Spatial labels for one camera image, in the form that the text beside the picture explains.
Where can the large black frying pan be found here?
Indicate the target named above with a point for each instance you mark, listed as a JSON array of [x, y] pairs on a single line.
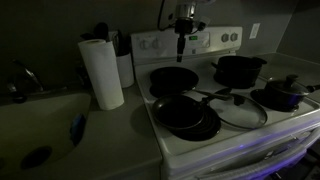
[[173, 78]]

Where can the white paper towel roll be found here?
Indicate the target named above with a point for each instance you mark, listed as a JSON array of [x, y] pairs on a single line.
[[101, 73]]

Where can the white stove knob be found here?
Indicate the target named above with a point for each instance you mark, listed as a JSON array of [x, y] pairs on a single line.
[[234, 37], [225, 38], [143, 44], [155, 44]]

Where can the small black pot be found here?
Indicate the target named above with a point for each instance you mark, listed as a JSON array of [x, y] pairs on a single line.
[[283, 100]]

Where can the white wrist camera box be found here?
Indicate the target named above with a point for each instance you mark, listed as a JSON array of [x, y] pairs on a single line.
[[202, 23]]

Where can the big black pot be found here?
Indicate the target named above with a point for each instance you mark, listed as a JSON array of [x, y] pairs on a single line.
[[238, 71]]

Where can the black coil stove burner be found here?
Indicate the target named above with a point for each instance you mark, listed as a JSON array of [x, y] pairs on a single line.
[[206, 128]]

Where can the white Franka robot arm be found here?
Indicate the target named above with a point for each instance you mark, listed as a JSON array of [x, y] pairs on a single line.
[[193, 6]]

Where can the white wall outlet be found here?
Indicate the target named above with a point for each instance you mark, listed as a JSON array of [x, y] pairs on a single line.
[[254, 31]]

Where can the small pot lid with knob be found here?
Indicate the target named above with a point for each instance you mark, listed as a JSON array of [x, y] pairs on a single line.
[[288, 86]]

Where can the white kitchen sink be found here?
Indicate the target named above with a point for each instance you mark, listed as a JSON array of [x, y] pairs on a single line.
[[36, 130]]

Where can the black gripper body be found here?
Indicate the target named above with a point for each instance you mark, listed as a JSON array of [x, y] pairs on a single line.
[[183, 26]]

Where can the large glass pot lid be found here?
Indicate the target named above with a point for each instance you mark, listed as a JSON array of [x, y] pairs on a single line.
[[240, 113]]

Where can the blue sponge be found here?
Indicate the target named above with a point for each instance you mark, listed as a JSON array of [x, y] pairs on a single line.
[[77, 128]]

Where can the white electric stove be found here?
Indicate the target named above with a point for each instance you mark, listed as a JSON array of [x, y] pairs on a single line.
[[233, 146]]

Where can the black kitchen utensils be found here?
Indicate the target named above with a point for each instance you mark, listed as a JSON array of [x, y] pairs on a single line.
[[121, 43]]

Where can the small black frying pan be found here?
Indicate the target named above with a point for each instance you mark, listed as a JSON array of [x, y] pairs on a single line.
[[178, 111]]

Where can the metal sink faucet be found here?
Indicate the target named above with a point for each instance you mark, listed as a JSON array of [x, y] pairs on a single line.
[[30, 76]]

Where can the white utensil holder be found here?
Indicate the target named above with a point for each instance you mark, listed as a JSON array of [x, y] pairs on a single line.
[[126, 70]]

